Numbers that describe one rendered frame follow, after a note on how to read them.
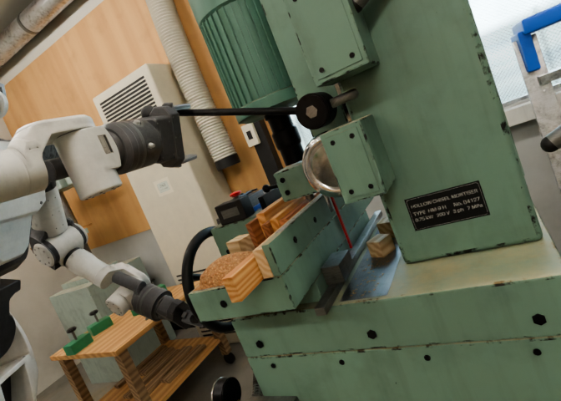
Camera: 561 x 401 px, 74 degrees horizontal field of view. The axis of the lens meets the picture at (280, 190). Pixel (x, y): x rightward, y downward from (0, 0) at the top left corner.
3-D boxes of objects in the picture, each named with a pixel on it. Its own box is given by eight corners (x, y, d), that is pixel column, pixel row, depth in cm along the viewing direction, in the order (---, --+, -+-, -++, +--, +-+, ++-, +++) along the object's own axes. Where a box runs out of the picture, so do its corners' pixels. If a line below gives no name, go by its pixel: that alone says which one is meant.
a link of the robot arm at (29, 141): (98, 110, 58) (4, 124, 47) (123, 164, 59) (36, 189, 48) (78, 125, 62) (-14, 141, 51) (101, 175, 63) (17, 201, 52)
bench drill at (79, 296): (133, 343, 316) (51, 170, 298) (188, 335, 288) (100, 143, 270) (86, 384, 274) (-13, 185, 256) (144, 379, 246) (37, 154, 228)
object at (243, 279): (336, 196, 102) (331, 183, 101) (343, 195, 101) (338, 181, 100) (231, 303, 55) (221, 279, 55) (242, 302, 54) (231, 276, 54)
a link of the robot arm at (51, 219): (27, 260, 111) (3, 194, 101) (64, 236, 122) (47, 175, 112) (55, 271, 108) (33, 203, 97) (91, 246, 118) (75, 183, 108)
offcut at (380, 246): (382, 248, 81) (377, 233, 80) (396, 248, 78) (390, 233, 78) (371, 257, 78) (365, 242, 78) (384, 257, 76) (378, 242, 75)
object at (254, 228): (296, 216, 97) (288, 194, 97) (300, 215, 97) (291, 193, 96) (256, 252, 78) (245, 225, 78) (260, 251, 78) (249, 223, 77)
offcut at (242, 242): (231, 257, 82) (225, 242, 81) (245, 249, 85) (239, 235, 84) (244, 256, 78) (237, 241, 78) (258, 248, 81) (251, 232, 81)
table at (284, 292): (288, 221, 126) (281, 205, 125) (374, 197, 111) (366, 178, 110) (164, 328, 74) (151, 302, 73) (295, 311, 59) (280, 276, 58)
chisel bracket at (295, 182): (297, 200, 91) (285, 167, 90) (351, 183, 84) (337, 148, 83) (285, 210, 84) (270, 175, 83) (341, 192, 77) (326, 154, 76)
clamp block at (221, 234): (251, 240, 106) (240, 210, 105) (291, 229, 99) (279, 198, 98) (222, 263, 93) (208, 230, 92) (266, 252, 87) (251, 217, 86)
